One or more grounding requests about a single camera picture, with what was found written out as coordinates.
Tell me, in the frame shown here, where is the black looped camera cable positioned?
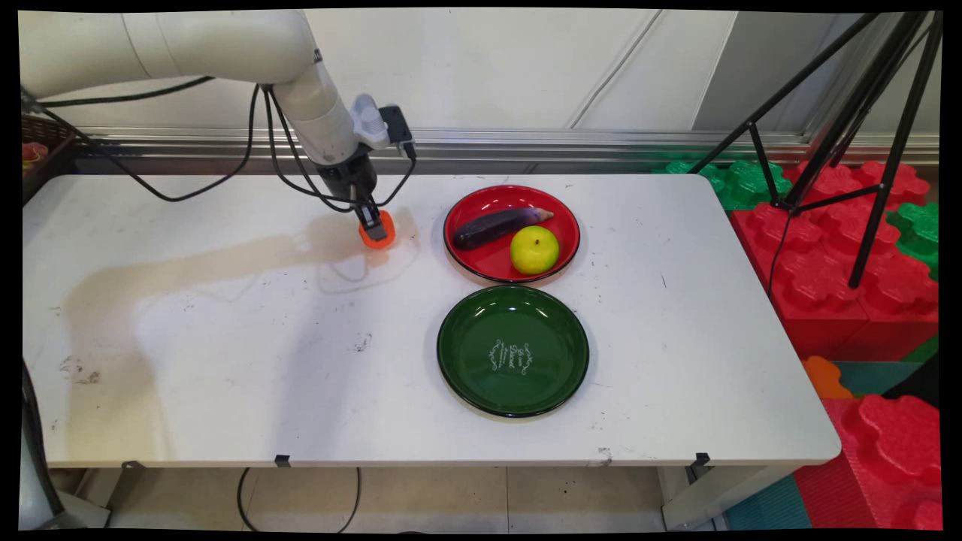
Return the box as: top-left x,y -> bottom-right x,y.
262,84 -> 419,216

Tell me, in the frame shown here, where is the green foam block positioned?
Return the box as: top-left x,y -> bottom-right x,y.
887,201 -> 940,280
661,158 -> 791,213

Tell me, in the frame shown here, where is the black cable bundle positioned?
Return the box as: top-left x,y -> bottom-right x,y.
21,359 -> 68,521

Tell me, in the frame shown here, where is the white table leg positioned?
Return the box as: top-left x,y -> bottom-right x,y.
660,464 -> 801,531

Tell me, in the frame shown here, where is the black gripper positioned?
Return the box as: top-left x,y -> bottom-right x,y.
317,149 -> 387,241

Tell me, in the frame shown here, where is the orange toy fruit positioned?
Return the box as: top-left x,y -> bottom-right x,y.
358,210 -> 398,251

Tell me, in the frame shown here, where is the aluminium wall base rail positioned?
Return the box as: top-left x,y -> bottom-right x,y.
45,128 -> 940,175

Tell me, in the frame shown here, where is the red plate with black rim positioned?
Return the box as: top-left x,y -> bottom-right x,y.
443,185 -> 581,285

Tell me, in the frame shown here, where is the black tripod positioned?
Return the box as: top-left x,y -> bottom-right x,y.
688,11 -> 944,290

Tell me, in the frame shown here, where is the yellow-green toy fruit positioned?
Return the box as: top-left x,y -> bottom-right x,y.
510,225 -> 561,276

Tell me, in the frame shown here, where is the orange foam piece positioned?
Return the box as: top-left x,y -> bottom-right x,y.
800,355 -> 855,400

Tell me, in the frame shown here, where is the long black robot cable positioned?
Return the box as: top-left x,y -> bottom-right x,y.
21,75 -> 262,204

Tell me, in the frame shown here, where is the white ribbed camera mount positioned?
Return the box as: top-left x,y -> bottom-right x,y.
349,93 -> 392,151

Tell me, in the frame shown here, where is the large red foam block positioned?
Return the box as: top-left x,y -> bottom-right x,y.
731,201 -> 940,363

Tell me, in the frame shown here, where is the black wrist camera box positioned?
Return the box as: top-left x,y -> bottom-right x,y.
378,104 -> 416,151

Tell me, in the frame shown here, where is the green plate with white print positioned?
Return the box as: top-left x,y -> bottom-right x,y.
436,284 -> 591,419

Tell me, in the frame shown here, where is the teal foam mat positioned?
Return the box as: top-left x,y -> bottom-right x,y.
833,359 -> 940,399

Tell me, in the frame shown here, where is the brown wicker basket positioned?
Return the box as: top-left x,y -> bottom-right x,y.
21,114 -> 78,205

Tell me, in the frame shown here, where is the black cable under table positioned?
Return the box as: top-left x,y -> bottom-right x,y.
237,467 -> 363,533

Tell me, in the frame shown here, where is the purple toy eggplant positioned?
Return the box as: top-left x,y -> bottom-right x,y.
452,207 -> 555,252

